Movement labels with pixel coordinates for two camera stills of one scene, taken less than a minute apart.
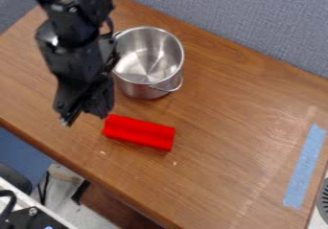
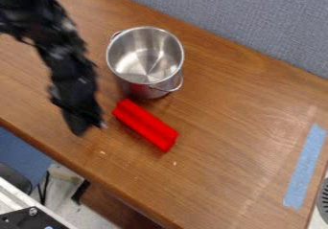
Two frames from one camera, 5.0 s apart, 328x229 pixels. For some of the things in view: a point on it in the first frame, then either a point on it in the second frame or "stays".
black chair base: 14,177 stays
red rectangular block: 138,131 to 146,124
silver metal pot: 147,69 stays
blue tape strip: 309,157 stays
